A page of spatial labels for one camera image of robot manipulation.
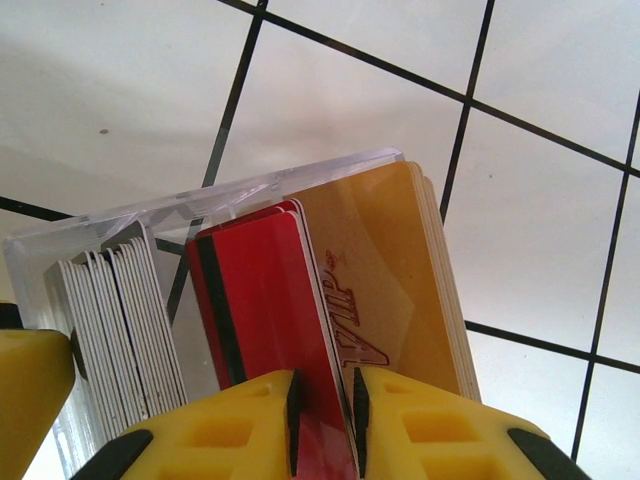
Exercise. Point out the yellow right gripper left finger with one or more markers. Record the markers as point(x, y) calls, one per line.
point(215, 440)

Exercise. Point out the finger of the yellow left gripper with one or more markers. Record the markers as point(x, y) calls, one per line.
point(30, 390)

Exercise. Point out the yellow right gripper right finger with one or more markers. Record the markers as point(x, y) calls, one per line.
point(440, 440)

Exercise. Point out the red and yellow box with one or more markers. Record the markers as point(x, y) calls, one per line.
point(240, 192)

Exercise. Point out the grey card stack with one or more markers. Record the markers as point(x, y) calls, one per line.
point(125, 325)

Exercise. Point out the gold card stack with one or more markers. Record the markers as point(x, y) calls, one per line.
point(445, 280)

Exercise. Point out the red card stack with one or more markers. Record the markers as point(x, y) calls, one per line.
point(290, 206)

